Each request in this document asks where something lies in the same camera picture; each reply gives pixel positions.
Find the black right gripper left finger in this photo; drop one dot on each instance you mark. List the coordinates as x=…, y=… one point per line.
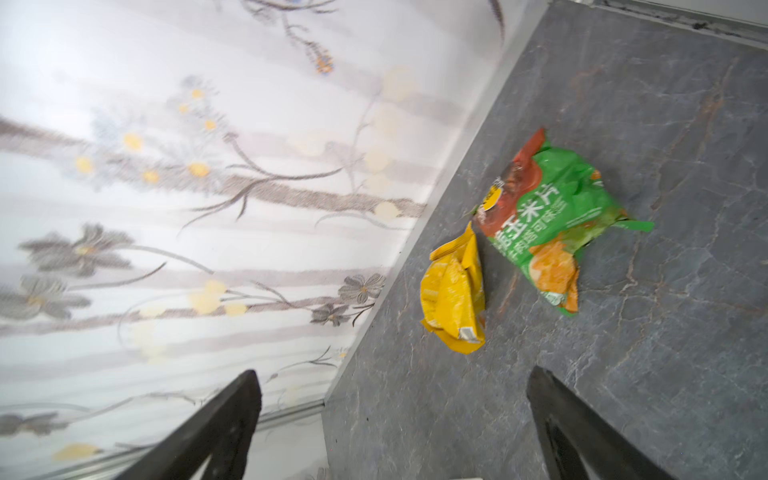
x=216, y=439

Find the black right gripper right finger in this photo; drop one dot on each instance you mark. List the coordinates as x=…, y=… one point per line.
x=575, y=440

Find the yellow snack packet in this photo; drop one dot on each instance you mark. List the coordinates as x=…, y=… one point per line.
x=452, y=294

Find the green snack packet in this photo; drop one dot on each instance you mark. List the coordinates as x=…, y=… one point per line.
x=544, y=208

